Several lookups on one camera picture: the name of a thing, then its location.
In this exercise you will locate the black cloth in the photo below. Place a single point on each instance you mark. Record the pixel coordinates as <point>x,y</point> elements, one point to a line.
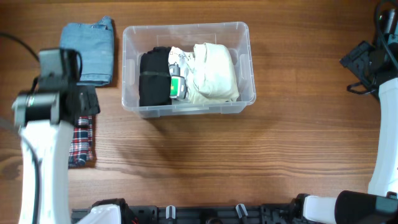
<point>154,78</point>

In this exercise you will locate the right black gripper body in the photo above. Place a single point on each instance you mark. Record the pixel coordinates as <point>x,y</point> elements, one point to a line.
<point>360,56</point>

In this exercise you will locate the cream cloth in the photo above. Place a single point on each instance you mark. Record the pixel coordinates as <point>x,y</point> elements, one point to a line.
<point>213,79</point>

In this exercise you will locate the blue denim cloth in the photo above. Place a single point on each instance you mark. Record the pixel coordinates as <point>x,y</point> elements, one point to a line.
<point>95,43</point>

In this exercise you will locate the red plaid cloth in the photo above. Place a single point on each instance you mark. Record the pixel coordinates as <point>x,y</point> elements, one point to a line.
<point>81,146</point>

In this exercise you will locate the white printed t-shirt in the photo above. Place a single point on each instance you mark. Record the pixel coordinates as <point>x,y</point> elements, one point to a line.
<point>181,69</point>

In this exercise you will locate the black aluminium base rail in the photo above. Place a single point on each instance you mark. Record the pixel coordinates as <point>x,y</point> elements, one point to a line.
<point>255,214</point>

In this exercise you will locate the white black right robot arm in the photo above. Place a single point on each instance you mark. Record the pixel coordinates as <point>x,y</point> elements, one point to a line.
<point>375,66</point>

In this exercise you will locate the clear plastic storage bin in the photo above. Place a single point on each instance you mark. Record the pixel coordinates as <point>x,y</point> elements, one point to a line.
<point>138,40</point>

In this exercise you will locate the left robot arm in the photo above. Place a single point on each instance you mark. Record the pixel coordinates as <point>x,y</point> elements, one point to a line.
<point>45,118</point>

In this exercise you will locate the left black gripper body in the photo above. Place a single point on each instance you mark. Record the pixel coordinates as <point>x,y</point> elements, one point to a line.
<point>89,102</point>

